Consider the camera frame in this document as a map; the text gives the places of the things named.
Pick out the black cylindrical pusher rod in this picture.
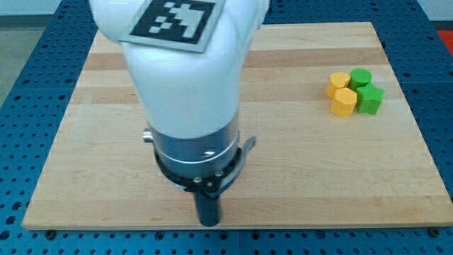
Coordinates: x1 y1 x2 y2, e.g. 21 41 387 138
193 192 222 227

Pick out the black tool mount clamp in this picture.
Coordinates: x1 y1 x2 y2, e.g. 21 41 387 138
154 136 256 198

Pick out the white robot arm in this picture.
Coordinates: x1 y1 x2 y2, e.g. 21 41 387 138
89 0 270 227

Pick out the green star block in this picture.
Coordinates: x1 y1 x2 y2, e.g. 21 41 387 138
356 83 385 115

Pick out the wooden board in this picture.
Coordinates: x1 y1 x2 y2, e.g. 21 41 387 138
22 22 452 230

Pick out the yellow hexagon block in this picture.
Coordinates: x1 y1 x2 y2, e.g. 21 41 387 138
331 88 357 118

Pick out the black white fiducial marker tag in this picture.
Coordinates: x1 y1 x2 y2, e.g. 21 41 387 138
120 0 226 53

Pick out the yellow cylinder block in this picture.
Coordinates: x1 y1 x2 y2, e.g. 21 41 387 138
326 72 351 98

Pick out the green cylinder block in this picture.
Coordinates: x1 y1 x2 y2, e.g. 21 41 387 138
349 68 372 91

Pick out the blue perforated metal table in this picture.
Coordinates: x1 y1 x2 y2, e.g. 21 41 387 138
1 1 452 254

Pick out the red object at edge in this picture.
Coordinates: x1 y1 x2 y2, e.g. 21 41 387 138
437 30 453 55

